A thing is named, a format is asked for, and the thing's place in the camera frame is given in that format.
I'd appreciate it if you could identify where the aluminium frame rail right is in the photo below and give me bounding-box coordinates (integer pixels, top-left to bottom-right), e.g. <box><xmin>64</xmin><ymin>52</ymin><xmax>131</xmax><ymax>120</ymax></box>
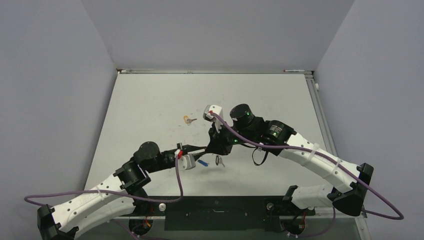
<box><xmin>304</xmin><ymin>71</ymin><xmax>338</xmax><ymax>157</ymax></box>

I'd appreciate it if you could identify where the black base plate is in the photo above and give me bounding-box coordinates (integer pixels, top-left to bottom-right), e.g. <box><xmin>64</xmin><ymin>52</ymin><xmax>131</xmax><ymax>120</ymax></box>
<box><xmin>130</xmin><ymin>196</ymin><xmax>316</xmax><ymax>232</ymax></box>

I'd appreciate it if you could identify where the aluminium frame rail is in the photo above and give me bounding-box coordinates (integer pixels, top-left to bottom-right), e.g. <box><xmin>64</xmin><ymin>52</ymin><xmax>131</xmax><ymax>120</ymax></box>
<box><xmin>117</xmin><ymin>69</ymin><xmax>313</xmax><ymax>75</ymax></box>
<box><xmin>304</xmin><ymin>71</ymin><xmax>338</xmax><ymax>157</ymax></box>
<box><xmin>67</xmin><ymin>194</ymin><xmax>368</xmax><ymax>220</ymax></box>

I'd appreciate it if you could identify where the aluminium frame rail back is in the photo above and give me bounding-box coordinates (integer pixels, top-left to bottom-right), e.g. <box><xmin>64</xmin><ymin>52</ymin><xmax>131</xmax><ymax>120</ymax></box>
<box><xmin>117</xmin><ymin>69</ymin><xmax>313</xmax><ymax>75</ymax></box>

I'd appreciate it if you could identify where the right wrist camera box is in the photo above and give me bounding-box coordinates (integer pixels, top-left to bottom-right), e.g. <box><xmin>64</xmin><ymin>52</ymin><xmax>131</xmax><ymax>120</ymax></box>
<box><xmin>202</xmin><ymin>104</ymin><xmax>223</xmax><ymax>133</ymax></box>

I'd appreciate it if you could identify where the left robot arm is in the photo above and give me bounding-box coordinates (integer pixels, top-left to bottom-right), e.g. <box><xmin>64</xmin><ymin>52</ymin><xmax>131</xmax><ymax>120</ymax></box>
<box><xmin>37</xmin><ymin>141</ymin><xmax>205</xmax><ymax>240</ymax></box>

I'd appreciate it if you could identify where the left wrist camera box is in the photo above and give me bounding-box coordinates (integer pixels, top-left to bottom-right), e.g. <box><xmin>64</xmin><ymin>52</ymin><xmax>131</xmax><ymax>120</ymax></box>
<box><xmin>174</xmin><ymin>149</ymin><xmax>196</xmax><ymax>171</ymax></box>

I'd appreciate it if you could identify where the aluminium frame rail front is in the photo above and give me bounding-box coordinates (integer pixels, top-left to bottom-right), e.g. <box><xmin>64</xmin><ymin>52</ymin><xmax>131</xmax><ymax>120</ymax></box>
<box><xmin>67</xmin><ymin>194</ymin><xmax>368</xmax><ymax>220</ymax></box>

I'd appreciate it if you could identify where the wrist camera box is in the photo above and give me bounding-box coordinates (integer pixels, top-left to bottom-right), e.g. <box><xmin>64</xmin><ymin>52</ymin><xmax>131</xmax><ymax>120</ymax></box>
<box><xmin>174</xmin><ymin>149</ymin><xmax>196</xmax><ymax>171</ymax></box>
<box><xmin>202</xmin><ymin>104</ymin><xmax>223</xmax><ymax>133</ymax></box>

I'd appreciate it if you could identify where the red white marker pen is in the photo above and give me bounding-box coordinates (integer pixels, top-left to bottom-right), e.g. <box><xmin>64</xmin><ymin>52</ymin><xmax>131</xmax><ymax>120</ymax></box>
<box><xmin>283</xmin><ymin>69</ymin><xmax>306</xmax><ymax>73</ymax></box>

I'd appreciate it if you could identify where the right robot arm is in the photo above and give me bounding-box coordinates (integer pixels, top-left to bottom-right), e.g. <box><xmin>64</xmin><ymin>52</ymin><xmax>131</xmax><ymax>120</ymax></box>
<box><xmin>203</xmin><ymin>103</ymin><xmax>374</xmax><ymax>217</ymax></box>

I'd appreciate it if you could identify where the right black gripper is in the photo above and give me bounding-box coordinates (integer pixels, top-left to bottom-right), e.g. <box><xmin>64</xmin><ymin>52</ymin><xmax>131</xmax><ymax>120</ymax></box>
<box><xmin>205</xmin><ymin>118</ymin><xmax>254</xmax><ymax>156</ymax></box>

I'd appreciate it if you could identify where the key with yellow tag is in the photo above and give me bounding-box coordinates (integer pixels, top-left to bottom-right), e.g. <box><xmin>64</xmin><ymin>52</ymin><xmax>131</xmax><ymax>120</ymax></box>
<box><xmin>183</xmin><ymin>115</ymin><xmax>197</xmax><ymax>125</ymax></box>

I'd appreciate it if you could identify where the key with blue tag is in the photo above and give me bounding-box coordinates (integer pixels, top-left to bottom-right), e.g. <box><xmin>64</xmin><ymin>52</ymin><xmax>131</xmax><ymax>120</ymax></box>
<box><xmin>197</xmin><ymin>159</ymin><xmax>209</xmax><ymax>167</ymax></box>

